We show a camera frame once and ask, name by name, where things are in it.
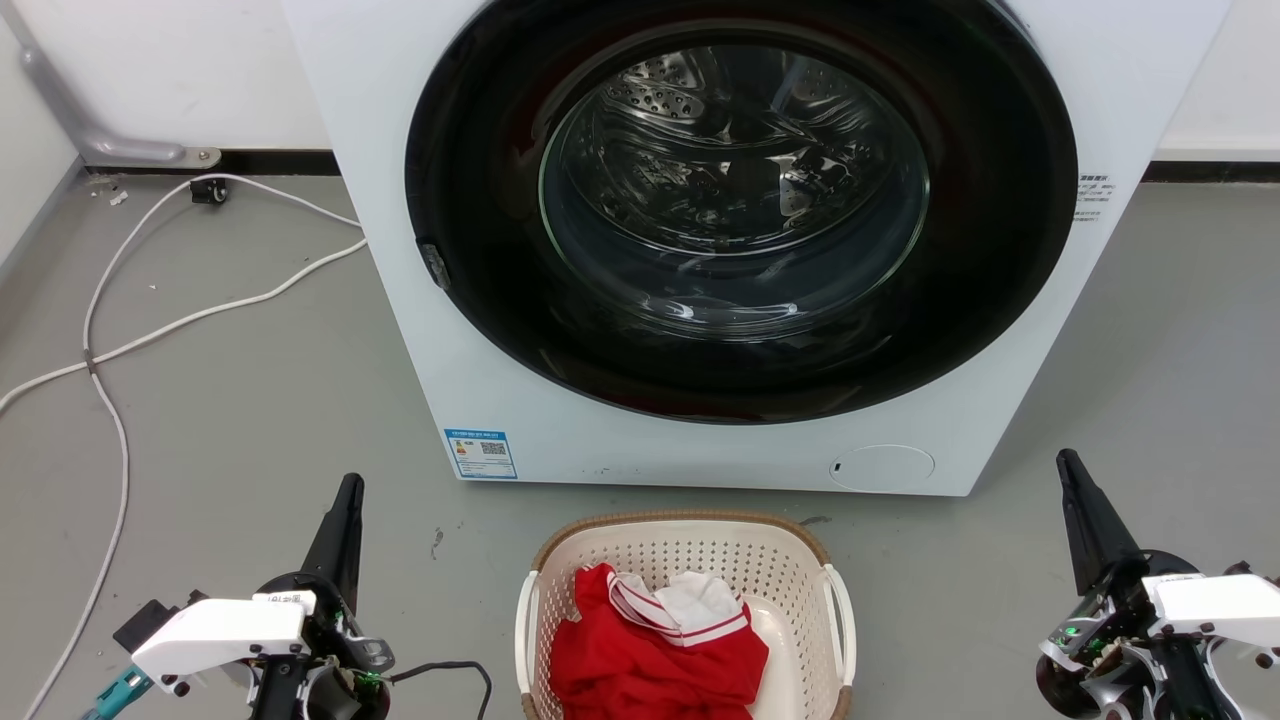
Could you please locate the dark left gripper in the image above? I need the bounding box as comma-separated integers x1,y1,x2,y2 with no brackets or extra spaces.
250,473,396,720

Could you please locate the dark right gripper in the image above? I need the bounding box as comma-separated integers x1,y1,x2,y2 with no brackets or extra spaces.
1035,449,1206,720

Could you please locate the cream perforated laundry basket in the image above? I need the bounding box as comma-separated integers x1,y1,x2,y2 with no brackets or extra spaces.
514,511,858,720

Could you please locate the white front-load washing machine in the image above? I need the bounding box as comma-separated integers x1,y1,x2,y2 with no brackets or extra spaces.
281,0,1233,498

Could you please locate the blue energy label sticker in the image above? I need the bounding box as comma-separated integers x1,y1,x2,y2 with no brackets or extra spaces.
444,428,519,481

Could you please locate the round white filter cover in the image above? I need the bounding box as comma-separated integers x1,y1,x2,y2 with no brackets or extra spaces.
829,444,936,493

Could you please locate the black round washer door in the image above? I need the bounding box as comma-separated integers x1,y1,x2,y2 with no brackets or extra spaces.
404,0,1079,425

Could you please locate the red garment with striped collar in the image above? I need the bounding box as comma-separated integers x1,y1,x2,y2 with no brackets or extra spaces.
549,563,771,720

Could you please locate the white garment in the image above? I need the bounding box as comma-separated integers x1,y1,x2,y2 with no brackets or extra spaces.
612,571,746,633

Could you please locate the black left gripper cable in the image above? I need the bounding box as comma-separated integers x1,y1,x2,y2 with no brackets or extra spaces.
385,660,494,720

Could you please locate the thin white looped cable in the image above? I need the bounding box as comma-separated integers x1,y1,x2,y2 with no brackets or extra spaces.
22,174,364,720

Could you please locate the long white power cable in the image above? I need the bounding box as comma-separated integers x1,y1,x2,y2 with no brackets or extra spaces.
0,238,369,416

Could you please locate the grey wall pipe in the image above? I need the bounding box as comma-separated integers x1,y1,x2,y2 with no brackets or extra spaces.
0,0,223,170

